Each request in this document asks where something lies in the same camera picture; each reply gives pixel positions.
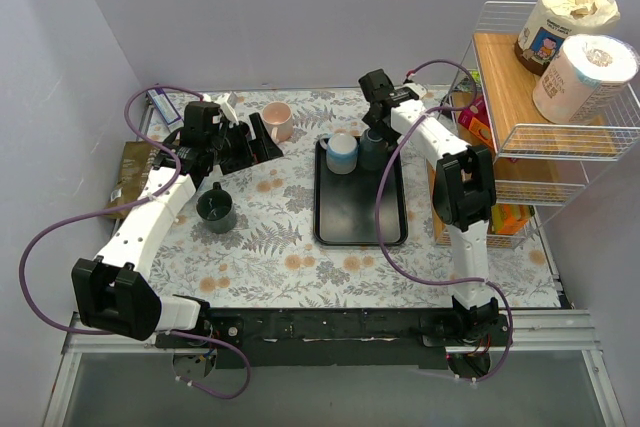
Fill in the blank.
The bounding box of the dark teal mug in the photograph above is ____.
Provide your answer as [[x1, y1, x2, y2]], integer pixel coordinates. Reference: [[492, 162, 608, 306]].
[[358, 129, 389, 171]]

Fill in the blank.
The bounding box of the pink mug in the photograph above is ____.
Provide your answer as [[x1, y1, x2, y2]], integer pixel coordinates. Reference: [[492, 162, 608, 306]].
[[262, 102, 294, 143]]

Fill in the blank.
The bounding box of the blue white mug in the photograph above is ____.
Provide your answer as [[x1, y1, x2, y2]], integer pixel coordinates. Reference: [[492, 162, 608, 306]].
[[320, 133, 358, 175]]

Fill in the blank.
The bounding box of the dark grey mug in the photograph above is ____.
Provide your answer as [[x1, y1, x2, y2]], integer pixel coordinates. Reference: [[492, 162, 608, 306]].
[[196, 182, 237, 234]]

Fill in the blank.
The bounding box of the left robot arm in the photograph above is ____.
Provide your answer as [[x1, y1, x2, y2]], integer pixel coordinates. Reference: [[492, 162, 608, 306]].
[[71, 101, 283, 347]]

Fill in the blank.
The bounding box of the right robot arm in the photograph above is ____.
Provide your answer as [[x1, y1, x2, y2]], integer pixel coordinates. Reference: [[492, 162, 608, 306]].
[[359, 69, 499, 345]]

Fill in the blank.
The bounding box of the floral table mat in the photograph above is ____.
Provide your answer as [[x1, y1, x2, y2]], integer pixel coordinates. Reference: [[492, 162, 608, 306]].
[[107, 89, 564, 309]]

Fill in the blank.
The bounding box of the black tray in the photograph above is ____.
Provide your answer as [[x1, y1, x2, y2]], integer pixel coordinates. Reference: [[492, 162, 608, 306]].
[[313, 141, 408, 247]]

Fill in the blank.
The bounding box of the small purple white box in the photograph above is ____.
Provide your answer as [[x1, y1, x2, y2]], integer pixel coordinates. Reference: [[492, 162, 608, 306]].
[[146, 87, 182, 127]]

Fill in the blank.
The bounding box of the brown snack bag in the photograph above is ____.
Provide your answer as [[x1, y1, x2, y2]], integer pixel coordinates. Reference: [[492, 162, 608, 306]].
[[103, 141, 159, 220]]

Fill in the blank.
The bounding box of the pink orange box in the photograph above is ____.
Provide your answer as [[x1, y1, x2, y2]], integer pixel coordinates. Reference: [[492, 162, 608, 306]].
[[457, 95, 496, 157]]

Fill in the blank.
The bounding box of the yellow orange box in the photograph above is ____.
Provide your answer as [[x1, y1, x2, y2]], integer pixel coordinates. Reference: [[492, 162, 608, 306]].
[[491, 203, 532, 235]]

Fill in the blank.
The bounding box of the wrapped white toilet roll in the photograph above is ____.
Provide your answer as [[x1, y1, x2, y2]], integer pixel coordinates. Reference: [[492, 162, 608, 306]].
[[532, 34, 639, 125]]

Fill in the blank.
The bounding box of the brown printed toilet roll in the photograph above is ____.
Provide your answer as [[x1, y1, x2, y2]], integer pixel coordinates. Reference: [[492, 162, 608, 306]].
[[514, 0, 621, 76]]

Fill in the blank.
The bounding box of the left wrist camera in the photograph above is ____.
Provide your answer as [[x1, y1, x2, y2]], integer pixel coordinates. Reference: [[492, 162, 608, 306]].
[[202, 92, 239, 126]]

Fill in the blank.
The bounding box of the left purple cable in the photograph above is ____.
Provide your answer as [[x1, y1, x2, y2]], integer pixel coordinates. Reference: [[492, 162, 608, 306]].
[[18, 84, 251, 401]]

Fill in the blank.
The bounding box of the purple cable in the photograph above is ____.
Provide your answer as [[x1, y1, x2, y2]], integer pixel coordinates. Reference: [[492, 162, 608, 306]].
[[374, 59, 514, 384], [18, 84, 251, 401]]

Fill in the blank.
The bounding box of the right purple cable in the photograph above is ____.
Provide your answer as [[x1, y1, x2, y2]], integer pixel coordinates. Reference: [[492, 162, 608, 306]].
[[374, 59, 514, 384]]

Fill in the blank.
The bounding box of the wire wooden shelf rack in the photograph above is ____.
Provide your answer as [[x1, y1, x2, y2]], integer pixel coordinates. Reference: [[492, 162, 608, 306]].
[[462, 1, 639, 248]]

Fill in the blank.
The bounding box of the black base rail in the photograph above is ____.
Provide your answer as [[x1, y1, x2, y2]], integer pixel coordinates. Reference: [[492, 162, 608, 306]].
[[154, 306, 521, 371]]

